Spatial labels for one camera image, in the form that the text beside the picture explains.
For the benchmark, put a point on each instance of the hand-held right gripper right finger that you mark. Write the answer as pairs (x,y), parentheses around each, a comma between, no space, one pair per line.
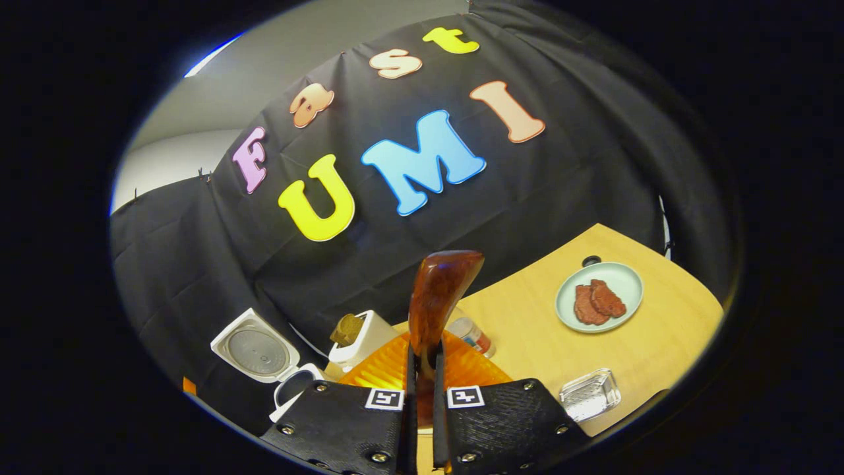
(508,425)

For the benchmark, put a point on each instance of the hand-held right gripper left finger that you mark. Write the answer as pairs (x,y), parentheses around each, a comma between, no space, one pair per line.
(343,425)

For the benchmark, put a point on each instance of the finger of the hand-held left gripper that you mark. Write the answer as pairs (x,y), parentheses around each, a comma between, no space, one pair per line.
(190,386)

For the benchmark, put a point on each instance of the white rice cooker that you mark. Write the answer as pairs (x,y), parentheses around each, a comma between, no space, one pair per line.
(257,349)

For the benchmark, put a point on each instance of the brown wooden spoon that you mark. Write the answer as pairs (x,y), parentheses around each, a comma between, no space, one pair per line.
(438,297)

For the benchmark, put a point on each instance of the white toaster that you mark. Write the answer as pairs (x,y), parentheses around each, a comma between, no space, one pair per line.
(376,336)

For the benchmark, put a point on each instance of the clear plastic water bottle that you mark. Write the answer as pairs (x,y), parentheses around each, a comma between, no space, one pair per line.
(475,336)

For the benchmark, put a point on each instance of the brown bread slice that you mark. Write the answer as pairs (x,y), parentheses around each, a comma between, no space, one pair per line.
(346,328)

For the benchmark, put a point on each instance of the red meat slice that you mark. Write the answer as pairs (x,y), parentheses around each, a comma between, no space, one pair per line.
(585,307)
(610,300)

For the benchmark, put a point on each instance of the pale green plate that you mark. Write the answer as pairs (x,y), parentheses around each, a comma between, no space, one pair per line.
(623,284)

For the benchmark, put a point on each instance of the small black round object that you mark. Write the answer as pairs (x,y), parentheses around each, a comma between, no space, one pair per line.
(591,260)

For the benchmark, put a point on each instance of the black backdrop cloth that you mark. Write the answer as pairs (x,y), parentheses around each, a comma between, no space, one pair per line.
(560,185)

